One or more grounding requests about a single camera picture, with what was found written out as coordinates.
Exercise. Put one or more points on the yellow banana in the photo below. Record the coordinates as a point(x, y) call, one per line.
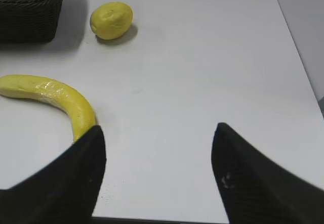
point(55, 93)

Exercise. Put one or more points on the yellow lemon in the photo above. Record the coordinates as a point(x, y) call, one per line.
point(111, 20)

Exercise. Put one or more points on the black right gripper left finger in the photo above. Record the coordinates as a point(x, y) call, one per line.
point(65, 191)

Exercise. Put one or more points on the black wicker basket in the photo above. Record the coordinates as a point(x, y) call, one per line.
point(29, 21)

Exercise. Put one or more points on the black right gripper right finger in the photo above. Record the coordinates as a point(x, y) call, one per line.
point(254, 189)

